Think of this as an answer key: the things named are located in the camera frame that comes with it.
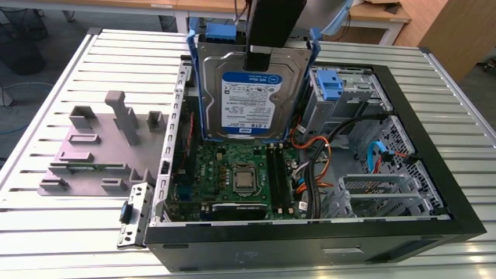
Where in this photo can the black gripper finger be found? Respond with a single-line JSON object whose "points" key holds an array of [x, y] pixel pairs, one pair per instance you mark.
{"points": [[271, 26]]}

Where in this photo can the hard disk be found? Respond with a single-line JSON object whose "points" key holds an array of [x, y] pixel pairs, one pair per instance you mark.
{"points": [[248, 110]]}

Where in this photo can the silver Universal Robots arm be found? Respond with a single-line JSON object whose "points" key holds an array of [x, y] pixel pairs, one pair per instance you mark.
{"points": [[337, 17]]}

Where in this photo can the metal disk bay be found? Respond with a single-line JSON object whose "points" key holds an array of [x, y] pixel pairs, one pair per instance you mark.
{"points": [[383, 196]]}

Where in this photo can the blue drive bay latch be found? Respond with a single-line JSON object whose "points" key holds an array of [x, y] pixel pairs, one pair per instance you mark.
{"points": [[329, 87]]}

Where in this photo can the wooden desk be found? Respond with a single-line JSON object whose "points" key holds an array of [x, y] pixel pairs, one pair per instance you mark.
{"points": [[379, 14]]}

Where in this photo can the metal optical drive cage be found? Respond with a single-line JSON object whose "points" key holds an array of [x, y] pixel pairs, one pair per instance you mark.
{"points": [[329, 113]]}

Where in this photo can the white workbench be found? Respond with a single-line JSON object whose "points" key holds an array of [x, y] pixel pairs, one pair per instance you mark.
{"points": [[116, 5]]}

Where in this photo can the wooden cabinet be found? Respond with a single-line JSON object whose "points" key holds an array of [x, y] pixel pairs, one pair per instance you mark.
{"points": [[457, 29]]}

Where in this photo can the black RAM slot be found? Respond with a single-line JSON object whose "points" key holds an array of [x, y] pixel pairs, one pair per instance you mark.
{"points": [[281, 174], [273, 174]]}

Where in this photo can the silver CPU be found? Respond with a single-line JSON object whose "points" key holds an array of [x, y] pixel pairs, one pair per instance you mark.
{"points": [[243, 179]]}

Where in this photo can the green motherboard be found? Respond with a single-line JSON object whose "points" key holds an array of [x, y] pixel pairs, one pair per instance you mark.
{"points": [[216, 186]]}

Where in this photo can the CPU socket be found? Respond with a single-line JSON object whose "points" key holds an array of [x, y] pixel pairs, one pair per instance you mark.
{"points": [[244, 192]]}

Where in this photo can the grey parts rack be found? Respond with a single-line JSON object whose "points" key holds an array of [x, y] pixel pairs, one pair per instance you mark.
{"points": [[100, 151]]}

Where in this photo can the black graphics card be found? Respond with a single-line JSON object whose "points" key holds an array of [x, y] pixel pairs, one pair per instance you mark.
{"points": [[240, 210]]}

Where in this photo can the black waste bin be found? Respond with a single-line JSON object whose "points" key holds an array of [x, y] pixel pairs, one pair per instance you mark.
{"points": [[23, 55]]}

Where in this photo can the green RAM stick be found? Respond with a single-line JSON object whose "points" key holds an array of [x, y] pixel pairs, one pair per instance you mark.
{"points": [[96, 167]]}

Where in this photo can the black PC case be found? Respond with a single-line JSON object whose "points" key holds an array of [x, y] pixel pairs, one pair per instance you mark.
{"points": [[271, 253]]}

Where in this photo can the metal expansion card bracket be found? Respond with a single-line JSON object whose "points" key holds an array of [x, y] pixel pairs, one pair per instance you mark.
{"points": [[137, 203]]}

